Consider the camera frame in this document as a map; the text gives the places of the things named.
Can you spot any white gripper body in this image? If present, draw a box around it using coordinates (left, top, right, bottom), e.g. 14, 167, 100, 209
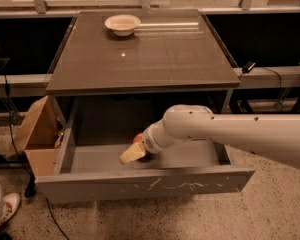
142, 119, 177, 154

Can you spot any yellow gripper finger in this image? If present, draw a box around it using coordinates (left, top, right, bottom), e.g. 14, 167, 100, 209
119, 142, 146, 164

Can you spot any red apple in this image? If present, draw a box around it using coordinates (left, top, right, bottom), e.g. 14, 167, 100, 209
133, 133, 142, 143

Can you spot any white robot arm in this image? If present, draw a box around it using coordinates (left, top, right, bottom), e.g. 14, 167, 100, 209
119, 105, 300, 169

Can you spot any grey open drawer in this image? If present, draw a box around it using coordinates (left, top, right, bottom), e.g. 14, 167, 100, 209
35, 97, 256, 204

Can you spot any grey cabinet with glass top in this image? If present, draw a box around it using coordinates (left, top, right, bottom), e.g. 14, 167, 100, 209
45, 8, 241, 128

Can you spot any white bowl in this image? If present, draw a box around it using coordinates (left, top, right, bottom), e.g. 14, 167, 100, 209
105, 14, 141, 37

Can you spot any black power adapter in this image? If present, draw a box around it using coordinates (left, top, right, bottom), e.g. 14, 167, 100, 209
242, 61, 255, 74

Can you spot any white and red sneaker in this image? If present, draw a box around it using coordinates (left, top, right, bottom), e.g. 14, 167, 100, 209
1, 193, 20, 223

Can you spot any black floor cable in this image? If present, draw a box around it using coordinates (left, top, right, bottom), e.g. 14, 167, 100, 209
3, 75, 71, 240

